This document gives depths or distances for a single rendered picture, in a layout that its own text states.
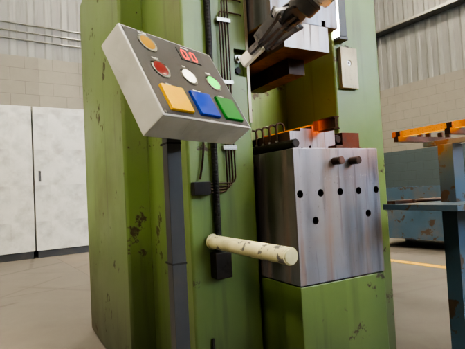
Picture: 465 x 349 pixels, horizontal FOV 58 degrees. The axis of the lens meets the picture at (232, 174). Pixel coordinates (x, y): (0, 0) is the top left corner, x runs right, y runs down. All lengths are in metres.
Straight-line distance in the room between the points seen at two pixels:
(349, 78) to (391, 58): 9.07
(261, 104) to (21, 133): 4.85
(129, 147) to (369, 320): 1.13
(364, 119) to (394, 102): 8.79
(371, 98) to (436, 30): 8.49
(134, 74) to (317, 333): 0.98
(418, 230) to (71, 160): 4.71
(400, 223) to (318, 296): 3.99
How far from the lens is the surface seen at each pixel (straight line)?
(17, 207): 6.38
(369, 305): 1.61
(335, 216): 1.47
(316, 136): 1.52
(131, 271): 1.82
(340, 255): 1.50
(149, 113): 0.96
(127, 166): 1.79
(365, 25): 2.02
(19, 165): 6.40
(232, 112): 1.14
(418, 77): 10.40
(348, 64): 1.87
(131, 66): 1.03
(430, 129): 1.63
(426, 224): 5.24
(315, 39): 1.61
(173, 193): 1.12
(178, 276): 1.14
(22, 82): 7.28
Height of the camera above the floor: 0.79
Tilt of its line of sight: 2 degrees up
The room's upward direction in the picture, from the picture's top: 3 degrees counter-clockwise
